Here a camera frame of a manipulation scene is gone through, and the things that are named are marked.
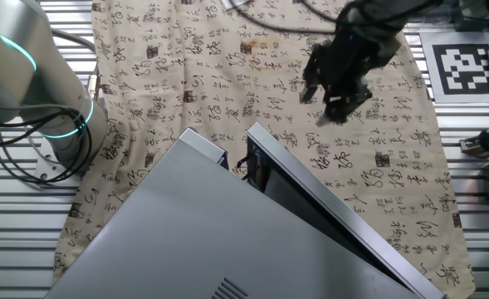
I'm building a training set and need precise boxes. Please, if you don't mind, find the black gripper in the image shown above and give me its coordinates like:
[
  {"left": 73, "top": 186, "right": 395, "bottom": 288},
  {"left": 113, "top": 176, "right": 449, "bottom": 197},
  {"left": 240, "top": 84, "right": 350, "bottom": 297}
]
[{"left": 299, "top": 7, "right": 399, "bottom": 128}]

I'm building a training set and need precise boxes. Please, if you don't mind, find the silver microwave body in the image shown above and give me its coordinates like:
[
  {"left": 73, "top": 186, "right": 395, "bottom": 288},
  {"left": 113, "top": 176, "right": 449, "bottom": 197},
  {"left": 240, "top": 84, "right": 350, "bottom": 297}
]
[{"left": 44, "top": 126, "right": 423, "bottom": 299}]

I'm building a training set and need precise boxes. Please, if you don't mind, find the beige calligraphy print cloth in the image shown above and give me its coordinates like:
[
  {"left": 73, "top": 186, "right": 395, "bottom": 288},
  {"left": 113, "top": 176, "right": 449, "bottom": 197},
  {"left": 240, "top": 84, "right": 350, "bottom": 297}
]
[{"left": 51, "top": 0, "right": 477, "bottom": 299}]

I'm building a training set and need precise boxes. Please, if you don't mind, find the white paper piece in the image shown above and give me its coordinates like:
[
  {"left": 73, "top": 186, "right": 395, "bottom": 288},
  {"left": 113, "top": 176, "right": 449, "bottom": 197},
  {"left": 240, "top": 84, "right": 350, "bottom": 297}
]
[{"left": 221, "top": 0, "right": 253, "bottom": 12}]

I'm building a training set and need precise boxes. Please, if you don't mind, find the black white marker board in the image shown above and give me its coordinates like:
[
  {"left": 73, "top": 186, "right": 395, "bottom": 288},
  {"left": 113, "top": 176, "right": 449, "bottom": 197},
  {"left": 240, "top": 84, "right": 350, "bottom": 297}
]
[{"left": 420, "top": 31, "right": 489, "bottom": 105}]

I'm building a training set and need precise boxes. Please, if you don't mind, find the grey white plastic box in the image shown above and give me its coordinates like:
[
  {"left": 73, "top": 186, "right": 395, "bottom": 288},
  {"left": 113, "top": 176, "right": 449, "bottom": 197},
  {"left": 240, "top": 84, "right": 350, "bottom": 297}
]
[{"left": 459, "top": 0, "right": 489, "bottom": 21}]

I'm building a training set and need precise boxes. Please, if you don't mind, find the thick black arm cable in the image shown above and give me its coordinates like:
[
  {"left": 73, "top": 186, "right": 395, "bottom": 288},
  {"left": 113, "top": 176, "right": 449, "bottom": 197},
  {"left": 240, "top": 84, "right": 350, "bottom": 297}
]
[{"left": 237, "top": 0, "right": 340, "bottom": 35}]

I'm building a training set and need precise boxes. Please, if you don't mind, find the metal camera clamp bracket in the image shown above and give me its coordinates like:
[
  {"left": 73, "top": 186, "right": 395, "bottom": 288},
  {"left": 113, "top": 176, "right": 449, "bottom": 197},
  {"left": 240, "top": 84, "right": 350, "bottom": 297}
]
[{"left": 459, "top": 124, "right": 489, "bottom": 159}]

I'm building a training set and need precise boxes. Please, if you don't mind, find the black base cable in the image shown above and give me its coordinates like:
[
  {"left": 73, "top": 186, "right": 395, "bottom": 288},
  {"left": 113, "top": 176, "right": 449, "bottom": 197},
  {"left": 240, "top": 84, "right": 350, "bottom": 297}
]
[{"left": 0, "top": 105, "right": 95, "bottom": 184}]

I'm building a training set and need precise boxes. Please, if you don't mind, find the grey cable hose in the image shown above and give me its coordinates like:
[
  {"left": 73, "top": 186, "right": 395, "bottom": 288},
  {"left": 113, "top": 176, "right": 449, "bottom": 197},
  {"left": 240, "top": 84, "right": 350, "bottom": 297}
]
[{"left": 46, "top": 27, "right": 98, "bottom": 54}]

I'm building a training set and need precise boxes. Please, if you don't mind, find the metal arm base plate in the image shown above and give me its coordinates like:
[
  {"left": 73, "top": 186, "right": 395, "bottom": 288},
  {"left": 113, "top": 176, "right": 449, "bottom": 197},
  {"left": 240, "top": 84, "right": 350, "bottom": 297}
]
[{"left": 34, "top": 145, "right": 83, "bottom": 180}]

